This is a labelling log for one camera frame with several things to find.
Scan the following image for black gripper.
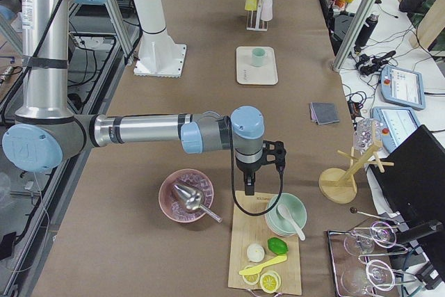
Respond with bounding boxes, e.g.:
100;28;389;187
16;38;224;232
235;141;286;195

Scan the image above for cream rabbit tray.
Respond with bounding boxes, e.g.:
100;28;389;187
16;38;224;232
236;46;278;86

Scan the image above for green plastic cup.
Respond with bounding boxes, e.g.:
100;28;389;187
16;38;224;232
251;47;266;67

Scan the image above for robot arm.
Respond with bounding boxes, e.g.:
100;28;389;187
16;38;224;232
1;0;286;195

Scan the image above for pink plastic cup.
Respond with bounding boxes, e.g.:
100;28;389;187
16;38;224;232
261;0;273;22

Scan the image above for yellow plastic cup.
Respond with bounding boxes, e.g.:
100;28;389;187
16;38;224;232
244;0;257;12

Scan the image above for white ceramic spoon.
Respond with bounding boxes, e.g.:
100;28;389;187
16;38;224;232
277;204;306;241

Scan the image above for stacked green bowls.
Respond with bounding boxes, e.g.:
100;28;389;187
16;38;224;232
265;191;308;236

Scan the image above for pink ice bowl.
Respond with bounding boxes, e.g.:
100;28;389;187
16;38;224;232
159;168;214;223

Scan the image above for metal ice scoop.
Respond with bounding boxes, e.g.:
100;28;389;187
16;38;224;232
172;182;223;223

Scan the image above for green lime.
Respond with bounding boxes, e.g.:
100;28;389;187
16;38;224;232
267;237;289;255

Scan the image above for white egg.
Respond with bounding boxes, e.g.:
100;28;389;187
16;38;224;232
246;243;265;263

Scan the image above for bamboo cutting board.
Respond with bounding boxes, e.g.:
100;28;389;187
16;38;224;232
228;191;302;296

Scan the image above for yellow plastic knife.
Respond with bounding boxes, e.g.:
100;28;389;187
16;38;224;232
238;255;288;276

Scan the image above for wooden mug tree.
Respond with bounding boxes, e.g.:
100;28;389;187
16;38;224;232
318;139;394;204

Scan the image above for grey folded cloth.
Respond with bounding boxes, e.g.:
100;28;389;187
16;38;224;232
309;102;340;125

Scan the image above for lemon slice left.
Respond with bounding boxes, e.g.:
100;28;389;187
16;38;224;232
242;273;260;286

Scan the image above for lemon slice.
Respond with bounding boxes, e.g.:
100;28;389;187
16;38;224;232
259;271;282;294
242;273;260;286

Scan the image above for lemon slice right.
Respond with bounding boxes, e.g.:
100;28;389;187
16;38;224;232
259;271;282;294

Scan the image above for clear glass on tree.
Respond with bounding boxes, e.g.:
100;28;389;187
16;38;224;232
354;118;381;153

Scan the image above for wine glass rack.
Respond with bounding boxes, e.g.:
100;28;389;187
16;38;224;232
327;207;425;296

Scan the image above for lower teach pendant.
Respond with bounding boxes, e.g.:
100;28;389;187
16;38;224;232
371;106;421;153

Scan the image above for teach pendant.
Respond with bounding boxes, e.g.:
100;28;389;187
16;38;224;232
380;65;426;110
371;106;421;153

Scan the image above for upper teach pendant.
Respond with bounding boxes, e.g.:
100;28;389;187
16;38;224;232
380;65;426;110

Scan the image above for black water bottle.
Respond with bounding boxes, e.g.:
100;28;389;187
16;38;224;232
355;12;380;49

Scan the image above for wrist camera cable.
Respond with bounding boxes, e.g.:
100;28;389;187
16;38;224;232
227;115;285;217

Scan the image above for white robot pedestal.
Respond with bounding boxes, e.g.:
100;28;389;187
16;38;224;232
133;0;186;78

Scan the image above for white wire cup rack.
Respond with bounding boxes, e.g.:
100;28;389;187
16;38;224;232
246;0;273;31

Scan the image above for aluminium frame post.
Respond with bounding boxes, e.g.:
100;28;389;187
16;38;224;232
332;0;375;72

